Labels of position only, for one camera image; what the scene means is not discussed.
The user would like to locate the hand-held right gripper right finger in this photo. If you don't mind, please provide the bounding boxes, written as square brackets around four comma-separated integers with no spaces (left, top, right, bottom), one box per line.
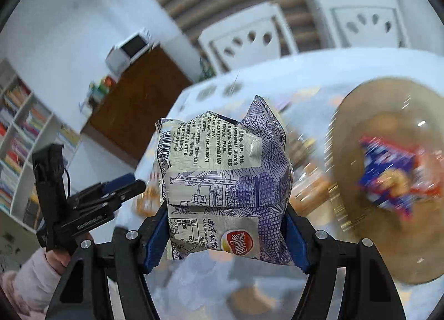
[282,205,407,320]

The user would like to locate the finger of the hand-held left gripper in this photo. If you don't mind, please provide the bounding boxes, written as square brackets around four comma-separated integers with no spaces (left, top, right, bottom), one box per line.
[76,180,146,220]
[71,173,137,203]

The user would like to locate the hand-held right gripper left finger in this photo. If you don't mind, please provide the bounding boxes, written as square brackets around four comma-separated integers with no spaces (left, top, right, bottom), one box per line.
[44,202,170,320]

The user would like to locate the purple white chips bag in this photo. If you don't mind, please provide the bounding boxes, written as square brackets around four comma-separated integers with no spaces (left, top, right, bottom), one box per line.
[155,95,294,266]

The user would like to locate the person's left forearm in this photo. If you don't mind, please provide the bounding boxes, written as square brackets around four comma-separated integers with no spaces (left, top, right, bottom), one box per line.
[0,247,72,320]

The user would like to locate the person's left hand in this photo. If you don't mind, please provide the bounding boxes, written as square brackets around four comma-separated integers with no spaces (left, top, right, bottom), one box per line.
[46,251,76,274]

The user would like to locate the leaf pattern placemat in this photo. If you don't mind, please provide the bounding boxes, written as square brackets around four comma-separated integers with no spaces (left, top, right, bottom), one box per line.
[133,86,410,320]

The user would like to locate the white bookshelf with books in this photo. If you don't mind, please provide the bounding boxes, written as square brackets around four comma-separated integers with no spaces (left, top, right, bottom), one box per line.
[0,58,82,234]

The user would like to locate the brown wooden cabinet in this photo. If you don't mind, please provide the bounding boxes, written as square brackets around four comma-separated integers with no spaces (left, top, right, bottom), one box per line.
[80,44,193,168]

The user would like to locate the colourful boxes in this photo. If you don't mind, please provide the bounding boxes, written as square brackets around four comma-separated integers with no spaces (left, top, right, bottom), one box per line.
[79,77,117,114]

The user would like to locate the blue red snack packet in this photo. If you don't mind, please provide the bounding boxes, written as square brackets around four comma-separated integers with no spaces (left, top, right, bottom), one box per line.
[359,136,443,218]

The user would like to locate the white microwave oven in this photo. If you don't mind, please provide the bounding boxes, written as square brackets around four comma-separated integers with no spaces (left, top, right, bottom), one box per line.
[106,29,153,76]

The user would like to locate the small green plant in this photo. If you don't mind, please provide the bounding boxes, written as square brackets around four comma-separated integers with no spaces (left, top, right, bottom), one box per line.
[198,58,217,80]

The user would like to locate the white plastic chair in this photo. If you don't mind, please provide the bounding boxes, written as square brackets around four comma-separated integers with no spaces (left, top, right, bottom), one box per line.
[317,0,412,51]
[198,3,299,75]

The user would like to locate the black cable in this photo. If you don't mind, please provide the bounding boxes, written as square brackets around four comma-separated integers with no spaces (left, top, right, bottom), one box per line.
[62,167,72,199]

